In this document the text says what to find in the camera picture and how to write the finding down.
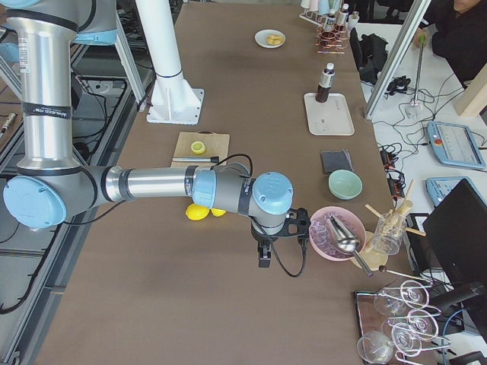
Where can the black laptop monitor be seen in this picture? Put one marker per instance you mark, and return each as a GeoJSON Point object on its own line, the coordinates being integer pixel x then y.
{"type": "Point", "coordinates": [456, 231]}

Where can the grey folded cloth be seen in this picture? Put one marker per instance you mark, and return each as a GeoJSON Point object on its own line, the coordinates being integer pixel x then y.
{"type": "Point", "coordinates": [336, 160]}

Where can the steel cylinder muddler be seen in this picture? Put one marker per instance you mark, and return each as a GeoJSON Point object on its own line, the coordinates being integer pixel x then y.
{"type": "Point", "coordinates": [214, 159]}

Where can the yellow lemon far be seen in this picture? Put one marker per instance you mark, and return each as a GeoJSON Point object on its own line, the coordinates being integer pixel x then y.
{"type": "Point", "coordinates": [216, 212]}

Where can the wine glass on tray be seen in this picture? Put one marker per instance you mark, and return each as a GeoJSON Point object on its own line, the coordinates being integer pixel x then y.
{"type": "Point", "coordinates": [398, 299]}

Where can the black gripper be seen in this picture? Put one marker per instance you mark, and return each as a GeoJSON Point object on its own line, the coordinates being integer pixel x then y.
{"type": "Point", "coordinates": [261, 240]}

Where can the cream rabbit tray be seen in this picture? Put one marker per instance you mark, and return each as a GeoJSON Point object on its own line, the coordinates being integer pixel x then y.
{"type": "Point", "coordinates": [331, 118]}

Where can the wooden cutting board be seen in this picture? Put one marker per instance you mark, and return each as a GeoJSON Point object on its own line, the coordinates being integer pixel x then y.
{"type": "Point", "coordinates": [216, 145]}

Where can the dark sauce bottle white cap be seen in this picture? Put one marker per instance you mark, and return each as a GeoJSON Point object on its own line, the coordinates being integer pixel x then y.
{"type": "Point", "coordinates": [325, 83]}

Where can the white round plate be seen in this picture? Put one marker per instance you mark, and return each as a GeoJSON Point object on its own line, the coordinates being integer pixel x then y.
{"type": "Point", "coordinates": [260, 38]}

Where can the copper wire bottle rack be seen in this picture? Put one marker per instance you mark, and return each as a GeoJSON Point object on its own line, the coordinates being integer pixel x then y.
{"type": "Point", "coordinates": [332, 40]}

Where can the glazed twisted donut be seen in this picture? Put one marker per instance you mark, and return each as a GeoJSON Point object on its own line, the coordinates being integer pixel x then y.
{"type": "Point", "coordinates": [274, 40]}

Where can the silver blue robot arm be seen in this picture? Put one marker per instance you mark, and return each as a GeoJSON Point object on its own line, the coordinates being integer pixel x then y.
{"type": "Point", "coordinates": [51, 185]}

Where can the mint green bowl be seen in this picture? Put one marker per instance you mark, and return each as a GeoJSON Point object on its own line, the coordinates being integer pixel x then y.
{"type": "Point", "coordinates": [345, 184]}

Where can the aluminium frame post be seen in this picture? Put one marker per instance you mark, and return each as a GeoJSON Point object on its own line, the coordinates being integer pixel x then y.
{"type": "Point", "coordinates": [401, 45]}

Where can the clear glass pitcher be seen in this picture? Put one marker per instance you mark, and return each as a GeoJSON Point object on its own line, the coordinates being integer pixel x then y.
{"type": "Point", "coordinates": [388, 235]}

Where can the half lemon slice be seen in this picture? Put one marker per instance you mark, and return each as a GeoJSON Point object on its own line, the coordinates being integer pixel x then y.
{"type": "Point", "coordinates": [198, 147]}

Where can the pink bowl with ice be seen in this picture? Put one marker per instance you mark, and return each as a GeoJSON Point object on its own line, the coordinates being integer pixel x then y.
{"type": "Point", "coordinates": [321, 238]}

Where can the blue teach pendant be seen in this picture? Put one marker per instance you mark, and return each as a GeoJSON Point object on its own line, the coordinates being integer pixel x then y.
{"type": "Point", "coordinates": [454, 145]}
{"type": "Point", "coordinates": [439, 187]}

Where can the yellow lemon near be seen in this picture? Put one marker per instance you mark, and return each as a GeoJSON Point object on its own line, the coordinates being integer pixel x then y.
{"type": "Point", "coordinates": [196, 212]}

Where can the person in black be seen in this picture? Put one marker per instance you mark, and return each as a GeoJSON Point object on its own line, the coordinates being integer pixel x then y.
{"type": "Point", "coordinates": [461, 35]}

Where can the steel ice scoop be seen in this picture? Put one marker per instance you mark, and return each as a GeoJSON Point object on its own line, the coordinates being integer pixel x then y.
{"type": "Point", "coordinates": [347, 242]}

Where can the yellow lemon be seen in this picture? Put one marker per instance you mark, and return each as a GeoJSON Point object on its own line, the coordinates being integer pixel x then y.
{"type": "Point", "coordinates": [196, 212]}
{"type": "Point", "coordinates": [216, 212]}

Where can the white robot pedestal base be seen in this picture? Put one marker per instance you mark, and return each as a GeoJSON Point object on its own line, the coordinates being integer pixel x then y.
{"type": "Point", "coordinates": [173, 100]}

